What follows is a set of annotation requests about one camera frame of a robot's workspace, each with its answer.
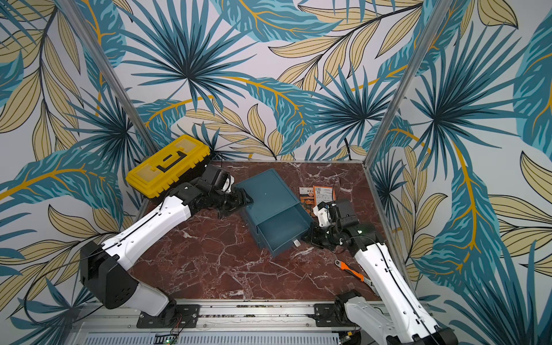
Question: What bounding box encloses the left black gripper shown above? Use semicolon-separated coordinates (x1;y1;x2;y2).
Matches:
210;186;254;217

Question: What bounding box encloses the orange seed bag back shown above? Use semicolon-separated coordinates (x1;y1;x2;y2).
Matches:
313;186;336;205

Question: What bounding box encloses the marigold seed bag front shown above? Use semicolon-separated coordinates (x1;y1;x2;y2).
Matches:
299;187;316;218

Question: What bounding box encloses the teal drawer cabinet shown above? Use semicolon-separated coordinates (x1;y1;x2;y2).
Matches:
237;169;300;249

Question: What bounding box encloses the teal top drawer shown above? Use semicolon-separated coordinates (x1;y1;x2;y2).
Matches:
257;205;313;257

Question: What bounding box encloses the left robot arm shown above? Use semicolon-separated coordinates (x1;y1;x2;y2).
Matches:
79;183;253;323

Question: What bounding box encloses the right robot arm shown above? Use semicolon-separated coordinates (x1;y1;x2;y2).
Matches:
302;224;459;344

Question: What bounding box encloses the orange adjustable wrench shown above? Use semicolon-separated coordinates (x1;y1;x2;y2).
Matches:
334;260;378;296

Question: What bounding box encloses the yellow black toolbox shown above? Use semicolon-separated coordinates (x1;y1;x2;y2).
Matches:
125;135;211;199

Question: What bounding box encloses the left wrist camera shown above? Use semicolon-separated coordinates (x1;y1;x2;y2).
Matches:
201;165;235;193

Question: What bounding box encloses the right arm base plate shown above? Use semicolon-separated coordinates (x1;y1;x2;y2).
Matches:
313;303;351;327

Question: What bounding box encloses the aluminium front rail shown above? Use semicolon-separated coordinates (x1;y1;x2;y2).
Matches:
64;299;387;344

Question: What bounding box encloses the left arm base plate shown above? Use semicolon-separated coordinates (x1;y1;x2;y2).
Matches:
137;304;201;329

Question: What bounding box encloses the left aluminium corner post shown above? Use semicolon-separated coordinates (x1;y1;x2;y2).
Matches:
57;0;159;155

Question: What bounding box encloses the aluminium corner post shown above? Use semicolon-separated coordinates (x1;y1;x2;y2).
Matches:
363;1;452;170
57;0;159;155

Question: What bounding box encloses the right aluminium corner post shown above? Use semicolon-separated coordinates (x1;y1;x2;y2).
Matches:
363;1;452;170

